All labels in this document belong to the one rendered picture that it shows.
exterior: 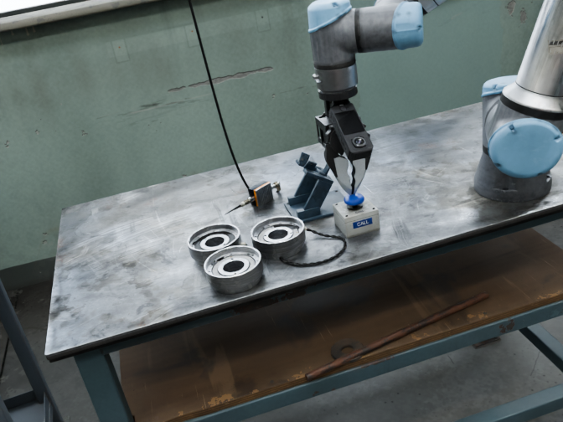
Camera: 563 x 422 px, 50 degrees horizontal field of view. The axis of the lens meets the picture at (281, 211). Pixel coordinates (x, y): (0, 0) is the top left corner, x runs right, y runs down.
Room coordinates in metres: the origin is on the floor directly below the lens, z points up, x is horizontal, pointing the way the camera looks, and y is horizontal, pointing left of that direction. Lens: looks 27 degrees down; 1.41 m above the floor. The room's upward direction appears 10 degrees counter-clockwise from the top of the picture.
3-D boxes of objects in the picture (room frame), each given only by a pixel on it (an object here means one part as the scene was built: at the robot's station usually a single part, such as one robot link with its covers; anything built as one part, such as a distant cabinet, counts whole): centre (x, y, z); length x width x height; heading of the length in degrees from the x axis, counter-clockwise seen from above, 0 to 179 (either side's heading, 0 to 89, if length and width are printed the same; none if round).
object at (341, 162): (1.08, -0.12, 0.92); 0.06 x 0.03 x 0.09; 11
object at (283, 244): (1.03, 0.01, 0.82); 0.10 x 0.10 x 0.04
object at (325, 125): (1.09, -0.14, 1.02); 0.09 x 0.08 x 0.12; 11
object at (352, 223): (1.06, -0.15, 0.82); 0.08 x 0.07 x 0.05; 101
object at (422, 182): (1.23, -0.10, 0.79); 1.20 x 0.60 x 0.02; 101
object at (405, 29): (1.07, -0.24, 1.18); 0.11 x 0.11 x 0.08; 73
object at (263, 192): (1.24, 0.03, 0.82); 0.05 x 0.02 x 0.04; 131
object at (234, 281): (0.94, 0.10, 0.82); 0.10 x 0.10 x 0.04
